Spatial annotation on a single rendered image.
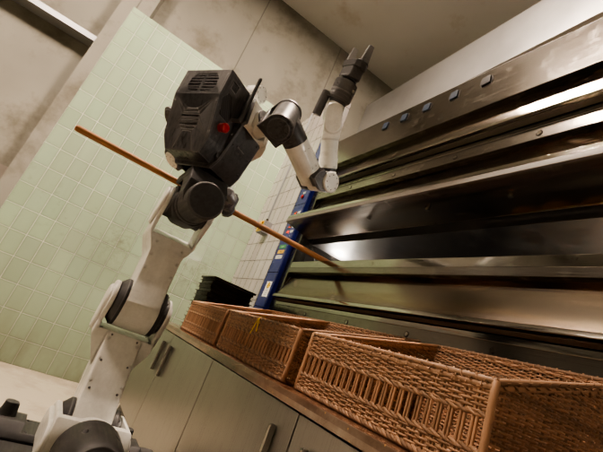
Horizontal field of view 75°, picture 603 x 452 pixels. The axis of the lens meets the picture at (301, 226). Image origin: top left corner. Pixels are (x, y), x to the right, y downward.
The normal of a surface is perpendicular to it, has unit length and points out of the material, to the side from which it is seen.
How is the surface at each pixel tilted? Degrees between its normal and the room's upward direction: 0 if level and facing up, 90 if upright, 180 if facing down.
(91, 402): 52
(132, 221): 90
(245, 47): 90
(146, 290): 68
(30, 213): 90
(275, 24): 90
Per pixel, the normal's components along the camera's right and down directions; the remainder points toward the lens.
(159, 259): 0.56, -0.21
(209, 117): -0.44, -0.18
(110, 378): 0.61, -0.44
